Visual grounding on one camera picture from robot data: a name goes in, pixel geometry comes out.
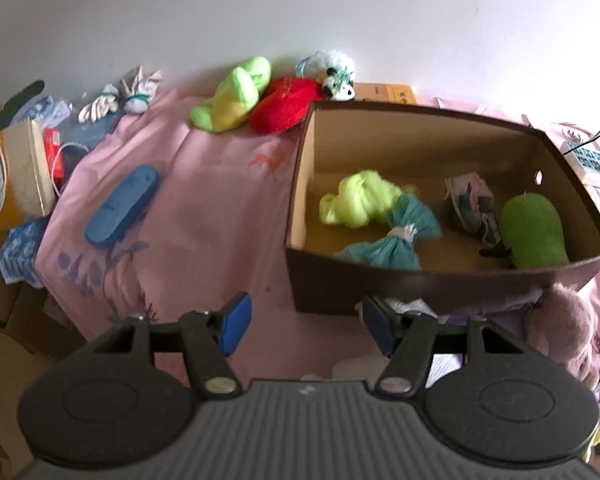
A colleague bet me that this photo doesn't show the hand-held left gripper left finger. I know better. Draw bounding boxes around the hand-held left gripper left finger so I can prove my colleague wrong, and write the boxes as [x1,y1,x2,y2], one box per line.
[95,292,254,401]

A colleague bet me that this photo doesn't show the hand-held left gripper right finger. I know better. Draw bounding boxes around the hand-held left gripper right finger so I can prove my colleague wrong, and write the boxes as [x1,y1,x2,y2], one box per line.
[361,296,525,396]

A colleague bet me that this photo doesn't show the brown cardboard box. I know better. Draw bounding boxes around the brown cardboard box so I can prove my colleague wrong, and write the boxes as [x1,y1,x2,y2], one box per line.
[284,100,600,317]

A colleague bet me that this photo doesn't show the pink plush toy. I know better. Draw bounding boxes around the pink plush toy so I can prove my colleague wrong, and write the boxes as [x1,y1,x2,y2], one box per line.
[522,284,600,388]

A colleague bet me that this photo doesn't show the teal cloth bundle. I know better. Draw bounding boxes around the teal cloth bundle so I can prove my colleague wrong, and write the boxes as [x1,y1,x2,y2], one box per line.
[334,195,443,271]

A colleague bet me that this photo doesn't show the pink printed bedsheet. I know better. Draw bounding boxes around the pink printed bedsheet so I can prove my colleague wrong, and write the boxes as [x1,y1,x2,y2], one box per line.
[32,87,600,480]

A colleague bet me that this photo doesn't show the neon yellow-green cloth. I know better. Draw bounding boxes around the neon yellow-green cloth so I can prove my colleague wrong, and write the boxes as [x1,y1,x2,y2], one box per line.
[319,170,416,228]

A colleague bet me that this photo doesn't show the small pink grey shoe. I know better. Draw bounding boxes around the small pink grey shoe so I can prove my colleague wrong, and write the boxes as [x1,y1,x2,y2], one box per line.
[442,172,503,248]

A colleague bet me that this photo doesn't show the blue oblong case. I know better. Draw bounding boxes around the blue oblong case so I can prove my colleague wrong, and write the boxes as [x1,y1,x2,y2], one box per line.
[85,165,160,247]

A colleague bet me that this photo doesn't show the red plush toy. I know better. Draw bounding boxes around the red plush toy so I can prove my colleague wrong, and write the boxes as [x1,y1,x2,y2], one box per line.
[250,76,326,136]

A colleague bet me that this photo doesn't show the green and yellow plush toy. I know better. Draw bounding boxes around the green and yellow plush toy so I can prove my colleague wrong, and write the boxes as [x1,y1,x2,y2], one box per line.
[189,56,272,133]

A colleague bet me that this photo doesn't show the blue patterned cloth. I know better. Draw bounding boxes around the blue patterned cloth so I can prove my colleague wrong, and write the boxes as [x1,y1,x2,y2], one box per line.
[0,217,48,288]

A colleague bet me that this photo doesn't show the stack of cardboard boxes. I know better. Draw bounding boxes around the stack of cardboard boxes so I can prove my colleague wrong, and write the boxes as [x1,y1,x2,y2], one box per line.
[0,250,86,480]

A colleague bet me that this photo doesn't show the yellow flat box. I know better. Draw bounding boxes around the yellow flat box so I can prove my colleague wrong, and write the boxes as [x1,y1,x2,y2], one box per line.
[352,82,416,106]

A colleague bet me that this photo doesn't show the blue-grey denim cloth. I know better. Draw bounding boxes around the blue-grey denim cloth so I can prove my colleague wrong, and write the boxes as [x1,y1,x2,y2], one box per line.
[60,110,126,152]

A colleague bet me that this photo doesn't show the panda plush toy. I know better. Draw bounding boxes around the panda plush toy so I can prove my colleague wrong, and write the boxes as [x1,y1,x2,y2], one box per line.
[322,66,357,102]

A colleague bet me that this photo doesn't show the red packet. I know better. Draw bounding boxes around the red packet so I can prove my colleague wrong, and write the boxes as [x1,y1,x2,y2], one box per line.
[42,128,66,188]

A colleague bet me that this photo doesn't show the small white doll toys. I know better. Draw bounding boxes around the small white doll toys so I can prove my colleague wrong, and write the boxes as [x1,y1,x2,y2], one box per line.
[117,66,163,112]

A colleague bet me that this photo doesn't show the white glove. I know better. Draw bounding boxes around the white glove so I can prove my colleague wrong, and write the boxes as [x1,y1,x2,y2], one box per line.
[78,84,123,123]

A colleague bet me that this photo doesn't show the yellow paper bag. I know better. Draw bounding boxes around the yellow paper bag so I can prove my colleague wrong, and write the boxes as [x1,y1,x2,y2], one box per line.
[0,120,57,233]

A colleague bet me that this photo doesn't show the white power strip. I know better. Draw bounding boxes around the white power strip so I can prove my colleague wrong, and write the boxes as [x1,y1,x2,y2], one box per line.
[560,140,600,186]

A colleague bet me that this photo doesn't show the white and blue fluffy toy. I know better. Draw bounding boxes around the white and blue fluffy toy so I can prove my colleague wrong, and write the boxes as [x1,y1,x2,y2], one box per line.
[296,50,356,78]

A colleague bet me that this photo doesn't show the light blue patterned packet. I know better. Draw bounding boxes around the light blue patterned packet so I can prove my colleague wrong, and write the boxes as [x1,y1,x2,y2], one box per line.
[24,95,72,128]

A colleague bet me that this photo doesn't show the dark green insole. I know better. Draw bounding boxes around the dark green insole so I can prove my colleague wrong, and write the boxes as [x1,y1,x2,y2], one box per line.
[0,80,46,137]

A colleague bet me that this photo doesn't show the white cable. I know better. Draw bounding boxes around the white cable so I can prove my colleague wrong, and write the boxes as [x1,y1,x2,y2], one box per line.
[52,142,91,196]

